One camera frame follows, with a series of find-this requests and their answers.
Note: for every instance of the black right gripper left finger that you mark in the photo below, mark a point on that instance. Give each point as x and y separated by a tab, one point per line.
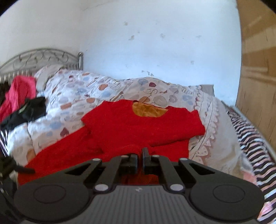
100	176

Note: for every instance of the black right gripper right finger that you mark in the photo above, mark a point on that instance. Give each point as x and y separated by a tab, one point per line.
174	176

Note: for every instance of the red knitted sweater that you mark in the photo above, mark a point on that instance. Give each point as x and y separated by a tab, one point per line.
116	128

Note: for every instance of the black garment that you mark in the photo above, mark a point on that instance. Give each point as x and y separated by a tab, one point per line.
32	110

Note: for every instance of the pink garment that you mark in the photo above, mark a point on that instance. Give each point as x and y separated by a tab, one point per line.
22	88

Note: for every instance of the patterned white duvet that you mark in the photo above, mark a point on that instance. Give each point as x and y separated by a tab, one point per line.
71	94

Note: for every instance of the grey white pillow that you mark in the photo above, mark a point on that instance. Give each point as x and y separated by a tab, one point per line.
44	74

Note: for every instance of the metal bed headboard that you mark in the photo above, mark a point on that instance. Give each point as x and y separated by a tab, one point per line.
29	62

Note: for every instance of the striped bed sheet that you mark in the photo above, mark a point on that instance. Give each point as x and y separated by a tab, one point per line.
257	153

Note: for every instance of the wooden wardrobe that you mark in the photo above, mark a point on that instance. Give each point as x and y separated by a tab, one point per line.
256	93

